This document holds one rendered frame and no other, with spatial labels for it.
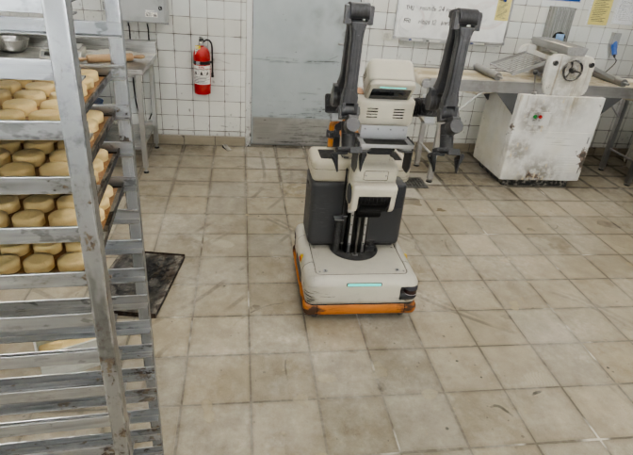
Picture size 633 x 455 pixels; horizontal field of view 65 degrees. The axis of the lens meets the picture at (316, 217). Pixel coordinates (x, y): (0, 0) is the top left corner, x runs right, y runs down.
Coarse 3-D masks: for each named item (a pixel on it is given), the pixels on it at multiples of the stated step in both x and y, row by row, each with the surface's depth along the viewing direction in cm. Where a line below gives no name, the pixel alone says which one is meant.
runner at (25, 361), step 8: (56, 352) 94; (64, 352) 95; (72, 352) 95; (80, 352) 95; (88, 352) 96; (96, 352) 96; (120, 352) 99; (0, 360) 93; (8, 360) 93; (16, 360) 93; (24, 360) 94; (32, 360) 94; (40, 360) 94; (48, 360) 95; (56, 360) 95; (64, 360) 95; (72, 360) 96; (80, 360) 96; (88, 360) 96; (96, 360) 97; (0, 368) 93; (8, 368) 94
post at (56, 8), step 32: (64, 0) 65; (64, 32) 67; (64, 64) 69; (64, 96) 71; (64, 128) 73; (96, 192) 81; (96, 224) 81; (96, 256) 83; (96, 288) 86; (96, 320) 89; (128, 448) 105
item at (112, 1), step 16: (112, 0) 106; (112, 16) 107; (112, 48) 110; (128, 96) 116; (128, 128) 119; (128, 160) 122; (128, 192) 126; (128, 208) 128; (128, 224) 130; (144, 256) 137; (144, 288) 140; (144, 336) 148
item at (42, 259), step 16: (112, 192) 119; (0, 256) 90; (16, 256) 91; (32, 256) 91; (48, 256) 92; (64, 256) 92; (80, 256) 92; (0, 272) 88; (16, 272) 90; (32, 272) 89
